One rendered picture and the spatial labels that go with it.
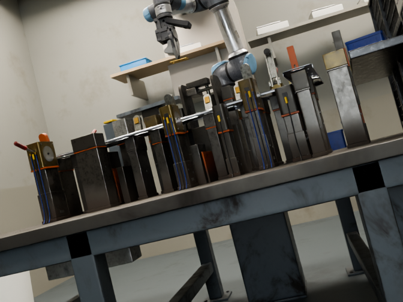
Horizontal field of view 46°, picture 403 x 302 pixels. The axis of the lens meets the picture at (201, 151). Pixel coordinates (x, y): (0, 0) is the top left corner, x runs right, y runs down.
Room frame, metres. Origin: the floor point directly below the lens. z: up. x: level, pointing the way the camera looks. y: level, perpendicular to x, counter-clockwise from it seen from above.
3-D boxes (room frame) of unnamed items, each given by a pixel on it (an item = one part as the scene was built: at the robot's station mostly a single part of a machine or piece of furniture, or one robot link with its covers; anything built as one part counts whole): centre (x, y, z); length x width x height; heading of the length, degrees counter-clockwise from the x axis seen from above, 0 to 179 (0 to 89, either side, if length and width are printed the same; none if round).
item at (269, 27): (4.74, -1.00, 2.01); 0.35 x 0.33 x 0.09; 78
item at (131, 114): (2.50, 0.20, 1.16); 0.37 x 0.14 x 0.02; 71
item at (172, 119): (1.91, 0.09, 0.87); 0.12 x 0.07 x 0.35; 161
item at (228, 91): (2.25, -0.19, 0.91); 0.07 x 0.05 x 0.42; 161
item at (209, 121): (2.06, -0.08, 0.84); 0.12 x 0.05 x 0.29; 161
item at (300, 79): (1.56, -0.38, 0.84); 0.05 x 0.05 x 0.29; 71
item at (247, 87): (1.77, -0.23, 0.87); 0.12 x 0.07 x 0.35; 161
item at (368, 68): (2.02, -0.83, 1.02); 0.90 x 0.22 x 0.03; 161
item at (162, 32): (2.10, 0.02, 1.42); 0.09 x 0.08 x 0.12; 75
